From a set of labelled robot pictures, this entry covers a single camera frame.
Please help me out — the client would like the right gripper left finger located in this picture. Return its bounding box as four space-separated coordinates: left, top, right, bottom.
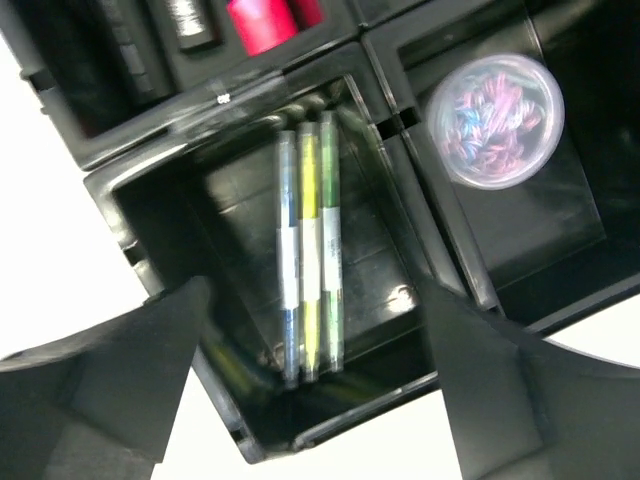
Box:
1 277 213 479

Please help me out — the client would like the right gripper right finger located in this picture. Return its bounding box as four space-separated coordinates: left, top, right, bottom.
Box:
419 279 639 479

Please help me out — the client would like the blue thin pen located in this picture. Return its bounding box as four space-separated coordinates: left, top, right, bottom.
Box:
276 130 300 389

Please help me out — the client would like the yellow thin pen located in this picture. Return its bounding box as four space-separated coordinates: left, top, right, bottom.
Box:
298 122 321 382

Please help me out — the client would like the pink capped black highlighter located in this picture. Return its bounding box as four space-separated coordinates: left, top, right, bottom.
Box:
227 0 298 56

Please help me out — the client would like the orange capped black highlighter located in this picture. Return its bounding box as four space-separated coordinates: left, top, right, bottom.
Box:
165 0 218 51

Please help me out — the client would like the black compartment organizer tray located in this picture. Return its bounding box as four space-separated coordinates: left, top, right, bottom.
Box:
1 1 639 464

